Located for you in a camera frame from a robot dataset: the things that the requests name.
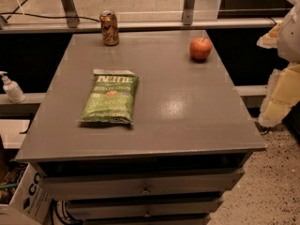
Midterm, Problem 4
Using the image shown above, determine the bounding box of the metal window post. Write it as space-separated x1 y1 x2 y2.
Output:
61 0 80 28
182 0 195 25

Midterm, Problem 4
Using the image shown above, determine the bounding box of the white pump bottle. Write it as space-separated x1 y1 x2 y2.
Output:
0 71 26 103

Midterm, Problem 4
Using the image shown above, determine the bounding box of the left metal window post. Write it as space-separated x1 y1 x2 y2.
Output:
61 0 80 28

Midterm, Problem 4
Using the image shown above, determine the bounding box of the right metal window post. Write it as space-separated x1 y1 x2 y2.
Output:
182 0 195 25

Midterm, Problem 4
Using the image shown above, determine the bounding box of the black cable on ledge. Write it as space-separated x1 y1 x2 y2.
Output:
0 11 101 23

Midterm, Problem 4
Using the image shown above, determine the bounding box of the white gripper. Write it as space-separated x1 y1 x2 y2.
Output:
256 2 300 128

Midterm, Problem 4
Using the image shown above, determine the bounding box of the white cardboard box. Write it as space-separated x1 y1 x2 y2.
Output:
0 164 52 225

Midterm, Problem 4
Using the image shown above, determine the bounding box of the green jalapeno chips bag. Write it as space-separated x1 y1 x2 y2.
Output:
80 69 139 125

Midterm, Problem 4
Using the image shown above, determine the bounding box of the red apple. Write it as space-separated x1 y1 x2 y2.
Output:
189 37 212 60

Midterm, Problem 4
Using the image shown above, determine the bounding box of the grey drawer cabinet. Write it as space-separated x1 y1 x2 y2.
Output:
18 31 264 225

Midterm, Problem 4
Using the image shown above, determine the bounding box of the orange soda can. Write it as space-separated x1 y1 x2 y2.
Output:
99 10 119 46

